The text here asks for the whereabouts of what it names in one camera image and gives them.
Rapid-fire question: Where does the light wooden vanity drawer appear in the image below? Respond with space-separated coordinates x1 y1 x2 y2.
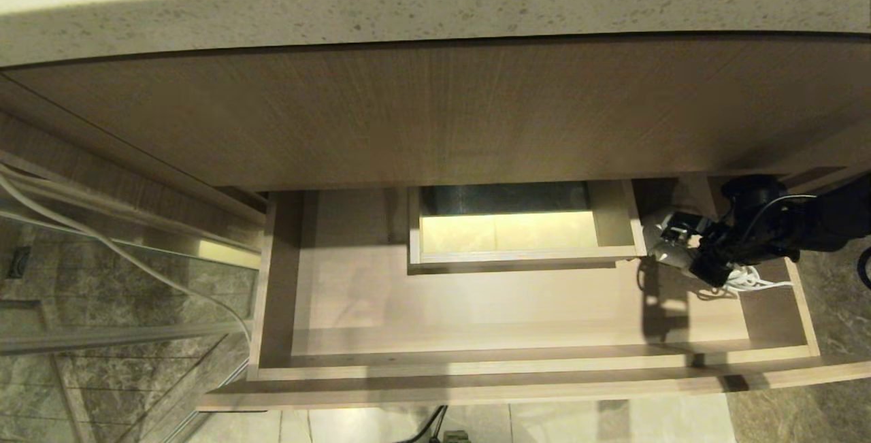
197 174 871 411

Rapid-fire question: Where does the light wooden vanity cabinet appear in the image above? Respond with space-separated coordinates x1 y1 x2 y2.
0 33 871 227

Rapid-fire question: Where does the aluminium glass door bar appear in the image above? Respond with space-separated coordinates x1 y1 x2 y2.
0 323 250 357

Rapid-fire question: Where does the clear glass shower panel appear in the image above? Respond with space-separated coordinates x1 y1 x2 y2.
0 215 261 443

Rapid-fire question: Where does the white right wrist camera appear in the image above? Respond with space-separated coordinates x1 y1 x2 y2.
661 210 712 245

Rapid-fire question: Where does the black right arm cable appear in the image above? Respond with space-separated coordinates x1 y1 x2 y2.
742 194 871 291

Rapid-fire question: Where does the black cable near base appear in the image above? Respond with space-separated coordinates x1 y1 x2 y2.
398 406 450 443

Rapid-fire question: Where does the chrome floor rail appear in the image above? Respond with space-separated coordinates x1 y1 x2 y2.
162 361 250 443

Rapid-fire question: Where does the thin white cable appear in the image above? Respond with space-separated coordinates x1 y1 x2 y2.
0 169 254 348

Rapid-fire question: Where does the aluminium shower track rail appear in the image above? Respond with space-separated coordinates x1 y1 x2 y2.
0 150 265 272

